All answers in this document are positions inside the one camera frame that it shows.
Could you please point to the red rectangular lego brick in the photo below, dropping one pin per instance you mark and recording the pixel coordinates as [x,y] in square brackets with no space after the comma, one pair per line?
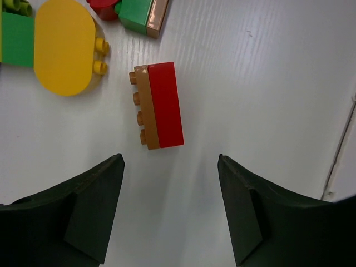
[166,104]

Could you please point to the red sloped lego brick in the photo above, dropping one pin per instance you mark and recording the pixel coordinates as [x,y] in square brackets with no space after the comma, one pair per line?
[105,9]

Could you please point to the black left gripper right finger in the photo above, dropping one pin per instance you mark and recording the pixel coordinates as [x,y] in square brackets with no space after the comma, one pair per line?
[272,226]

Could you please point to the tan lego plate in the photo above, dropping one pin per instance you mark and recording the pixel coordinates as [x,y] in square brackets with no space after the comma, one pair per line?
[143,99]

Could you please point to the green square lego brick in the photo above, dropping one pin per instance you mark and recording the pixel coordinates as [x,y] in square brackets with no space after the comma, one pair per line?
[17,40]

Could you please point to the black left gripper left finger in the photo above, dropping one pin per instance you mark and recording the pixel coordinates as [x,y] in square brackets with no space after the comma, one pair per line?
[68,224]

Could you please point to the brown lego plate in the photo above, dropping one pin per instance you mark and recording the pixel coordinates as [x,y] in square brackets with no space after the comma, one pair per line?
[156,18]

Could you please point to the dark green lego brick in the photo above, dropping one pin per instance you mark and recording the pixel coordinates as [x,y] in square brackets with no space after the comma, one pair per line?
[133,14]

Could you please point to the lime lego brick in stack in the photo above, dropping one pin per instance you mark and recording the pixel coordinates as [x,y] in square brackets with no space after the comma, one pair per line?
[19,7]

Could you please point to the yellow round lego piece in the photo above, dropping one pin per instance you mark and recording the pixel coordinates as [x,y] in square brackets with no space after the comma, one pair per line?
[69,48]

